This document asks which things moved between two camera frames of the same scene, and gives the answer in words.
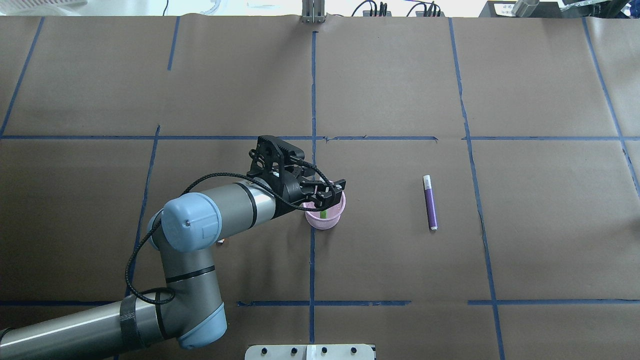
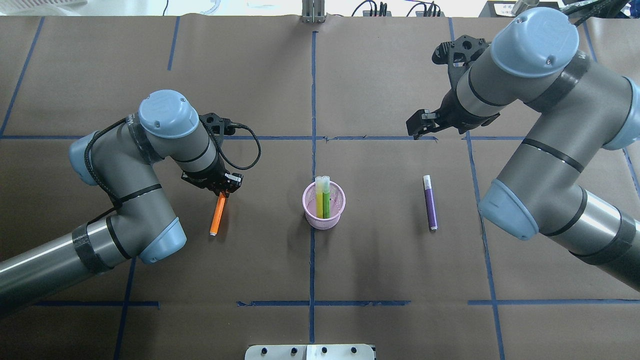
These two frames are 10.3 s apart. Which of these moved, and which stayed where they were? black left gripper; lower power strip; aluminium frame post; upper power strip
Moved: black left gripper
Stayed: upper power strip; lower power strip; aluminium frame post
